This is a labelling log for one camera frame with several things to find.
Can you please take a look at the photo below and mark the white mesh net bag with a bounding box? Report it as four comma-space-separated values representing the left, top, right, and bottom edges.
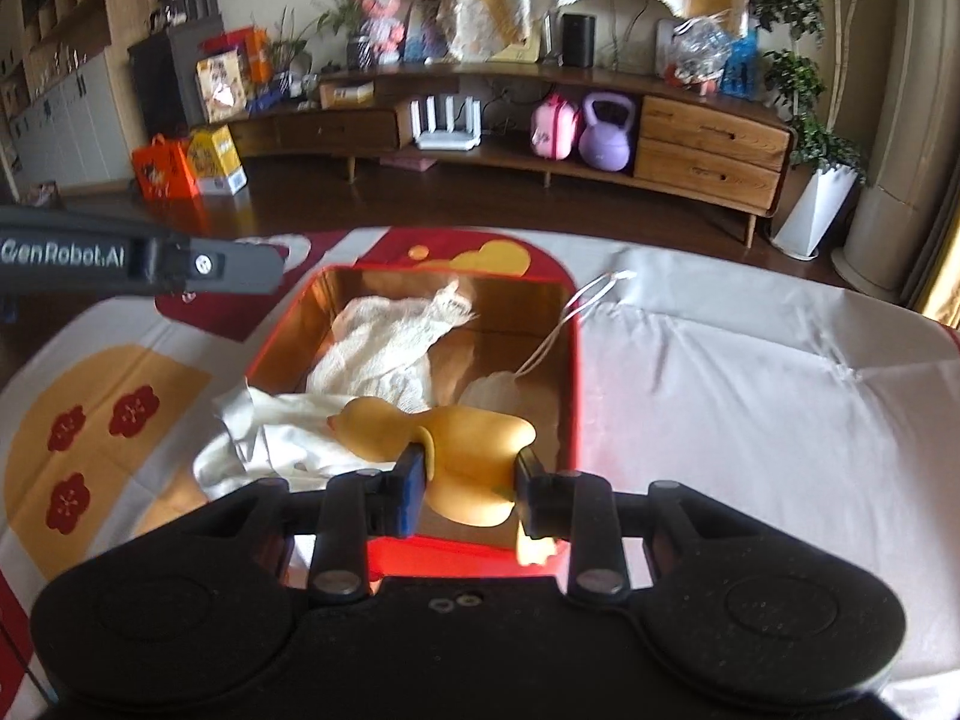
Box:
304, 280, 473, 413

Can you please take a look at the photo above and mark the yellow carton box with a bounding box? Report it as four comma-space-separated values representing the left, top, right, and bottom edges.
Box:
187, 127, 247, 197

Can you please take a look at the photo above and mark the clear plastic bag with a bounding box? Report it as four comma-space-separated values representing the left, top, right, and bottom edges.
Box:
664, 15, 732, 96

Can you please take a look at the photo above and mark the small flat box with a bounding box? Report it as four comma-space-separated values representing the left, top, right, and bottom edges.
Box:
319, 82, 376, 109

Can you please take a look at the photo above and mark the black cylindrical speaker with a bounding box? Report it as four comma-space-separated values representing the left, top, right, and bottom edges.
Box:
562, 13, 596, 70

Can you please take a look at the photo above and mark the white cloth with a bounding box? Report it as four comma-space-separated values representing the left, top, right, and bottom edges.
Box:
192, 383, 392, 500

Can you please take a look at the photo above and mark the pink plush doll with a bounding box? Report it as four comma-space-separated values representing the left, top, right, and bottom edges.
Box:
355, 0, 405, 65

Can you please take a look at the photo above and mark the orange gift bag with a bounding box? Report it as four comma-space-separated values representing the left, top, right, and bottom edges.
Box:
130, 135, 200, 200

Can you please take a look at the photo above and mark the white wifi router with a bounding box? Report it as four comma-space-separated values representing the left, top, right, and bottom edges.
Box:
410, 96, 483, 153

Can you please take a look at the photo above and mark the tall green potted plant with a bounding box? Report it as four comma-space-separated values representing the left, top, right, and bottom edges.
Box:
750, 0, 864, 177

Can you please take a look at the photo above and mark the blue packaged item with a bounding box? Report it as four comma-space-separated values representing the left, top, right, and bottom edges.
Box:
721, 31, 760, 101

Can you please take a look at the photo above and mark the wooden wall shelf unit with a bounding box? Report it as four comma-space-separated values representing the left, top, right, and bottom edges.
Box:
2, 0, 153, 193

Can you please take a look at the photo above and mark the purple kettlebell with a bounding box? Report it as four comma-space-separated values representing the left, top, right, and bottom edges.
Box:
578, 93, 636, 172

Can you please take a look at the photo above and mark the printed tablecloth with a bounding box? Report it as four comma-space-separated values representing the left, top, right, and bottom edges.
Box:
2, 227, 958, 718

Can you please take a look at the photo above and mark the black cabinet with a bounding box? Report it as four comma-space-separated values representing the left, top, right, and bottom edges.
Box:
127, 15, 223, 138

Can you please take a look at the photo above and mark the wooden TV cabinet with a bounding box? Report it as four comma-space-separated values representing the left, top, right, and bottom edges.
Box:
228, 62, 796, 229

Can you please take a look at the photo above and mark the cereal box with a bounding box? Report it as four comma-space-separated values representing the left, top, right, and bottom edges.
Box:
195, 49, 247, 124

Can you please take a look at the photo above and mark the pink small bag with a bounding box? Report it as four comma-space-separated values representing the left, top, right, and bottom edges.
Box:
530, 93, 581, 161

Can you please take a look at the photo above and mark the red rectangular tin box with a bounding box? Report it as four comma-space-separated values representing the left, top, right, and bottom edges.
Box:
244, 262, 583, 581

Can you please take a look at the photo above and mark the white plant pot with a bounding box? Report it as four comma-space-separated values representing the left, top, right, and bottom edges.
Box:
770, 166, 859, 262

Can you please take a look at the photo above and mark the standing air conditioner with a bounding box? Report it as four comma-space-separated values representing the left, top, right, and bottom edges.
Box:
832, 0, 958, 302

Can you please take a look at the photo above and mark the small potted green plant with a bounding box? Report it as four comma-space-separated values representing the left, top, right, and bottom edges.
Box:
317, 0, 373, 70

